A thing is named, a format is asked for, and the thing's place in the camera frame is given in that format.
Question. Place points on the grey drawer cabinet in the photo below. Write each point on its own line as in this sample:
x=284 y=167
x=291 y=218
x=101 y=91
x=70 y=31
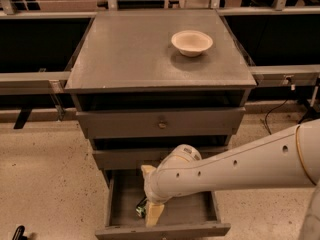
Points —
x=143 y=100

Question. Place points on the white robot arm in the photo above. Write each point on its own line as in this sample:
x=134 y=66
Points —
x=287 y=159

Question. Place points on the grey middle drawer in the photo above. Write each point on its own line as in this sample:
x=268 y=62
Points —
x=123 y=159

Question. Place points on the white paper bowl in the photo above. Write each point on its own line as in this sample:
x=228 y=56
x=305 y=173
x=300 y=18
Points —
x=191 y=43

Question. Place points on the grey top drawer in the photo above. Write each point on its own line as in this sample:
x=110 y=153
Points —
x=160 y=123

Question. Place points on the grey drawer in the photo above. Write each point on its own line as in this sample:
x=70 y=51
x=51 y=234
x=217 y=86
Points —
x=160 y=123
x=184 y=218
x=123 y=159

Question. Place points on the grey metal rail frame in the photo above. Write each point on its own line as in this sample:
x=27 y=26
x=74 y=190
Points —
x=30 y=80

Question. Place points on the black object on floor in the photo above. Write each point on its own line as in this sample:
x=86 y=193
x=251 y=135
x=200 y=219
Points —
x=19 y=233

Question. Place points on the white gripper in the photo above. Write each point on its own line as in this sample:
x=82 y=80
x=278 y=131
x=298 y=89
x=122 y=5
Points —
x=149 y=185

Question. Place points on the green soda can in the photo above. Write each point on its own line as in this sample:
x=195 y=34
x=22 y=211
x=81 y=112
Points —
x=141 y=208

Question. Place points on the grey bottom drawer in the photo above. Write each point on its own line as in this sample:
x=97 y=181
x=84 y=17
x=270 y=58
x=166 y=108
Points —
x=184 y=218

